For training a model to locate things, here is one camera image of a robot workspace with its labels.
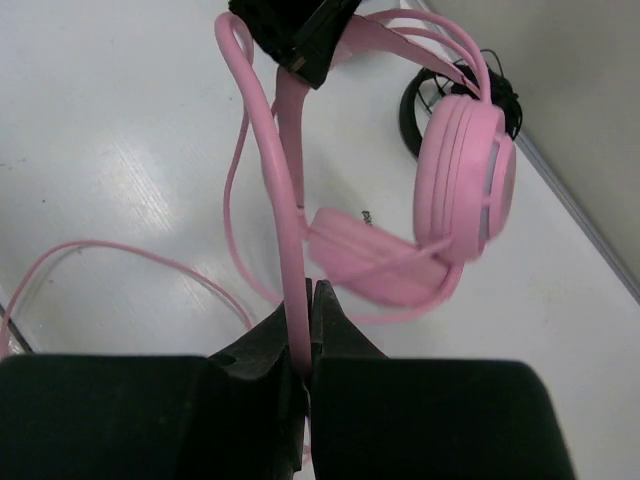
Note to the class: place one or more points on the back aluminium rail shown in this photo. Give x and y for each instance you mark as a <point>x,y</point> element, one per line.
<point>578,214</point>

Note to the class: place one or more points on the black headphones with cable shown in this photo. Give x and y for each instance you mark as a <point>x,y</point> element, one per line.
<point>502,96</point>

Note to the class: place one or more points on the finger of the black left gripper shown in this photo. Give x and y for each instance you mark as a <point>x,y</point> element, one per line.
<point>301,36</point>

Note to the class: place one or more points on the pink headphones with cable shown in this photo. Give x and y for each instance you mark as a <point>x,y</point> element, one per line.
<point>463,186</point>

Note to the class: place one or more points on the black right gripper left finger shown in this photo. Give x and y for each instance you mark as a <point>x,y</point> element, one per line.
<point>238,414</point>

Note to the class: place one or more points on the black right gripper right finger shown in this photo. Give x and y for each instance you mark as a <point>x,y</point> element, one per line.
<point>376,417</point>

